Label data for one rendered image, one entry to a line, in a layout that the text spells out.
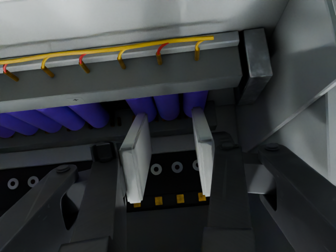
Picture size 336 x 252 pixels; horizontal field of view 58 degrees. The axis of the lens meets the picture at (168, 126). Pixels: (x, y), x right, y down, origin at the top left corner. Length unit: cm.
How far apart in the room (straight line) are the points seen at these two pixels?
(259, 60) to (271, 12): 2
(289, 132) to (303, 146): 2
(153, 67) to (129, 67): 1
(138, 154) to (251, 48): 8
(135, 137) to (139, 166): 2
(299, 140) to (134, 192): 9
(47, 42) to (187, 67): 7
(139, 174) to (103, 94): 5
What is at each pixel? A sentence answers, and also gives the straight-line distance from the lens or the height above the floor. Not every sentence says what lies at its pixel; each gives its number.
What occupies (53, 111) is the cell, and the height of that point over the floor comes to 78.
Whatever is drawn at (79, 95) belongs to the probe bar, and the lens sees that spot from 18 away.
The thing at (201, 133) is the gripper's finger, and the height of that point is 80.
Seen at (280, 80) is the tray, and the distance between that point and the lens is 18.
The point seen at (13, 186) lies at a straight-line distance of 34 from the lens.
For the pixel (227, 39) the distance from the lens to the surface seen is 17.
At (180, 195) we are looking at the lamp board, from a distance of 29.
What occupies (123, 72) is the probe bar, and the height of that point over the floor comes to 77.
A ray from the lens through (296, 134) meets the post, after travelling 17.
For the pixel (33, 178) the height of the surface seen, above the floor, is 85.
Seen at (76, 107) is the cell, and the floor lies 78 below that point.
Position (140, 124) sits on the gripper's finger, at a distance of 18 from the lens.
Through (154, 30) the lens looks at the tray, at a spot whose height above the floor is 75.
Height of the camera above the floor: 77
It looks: 8 degrees up
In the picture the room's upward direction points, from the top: 174 degrees clockwise
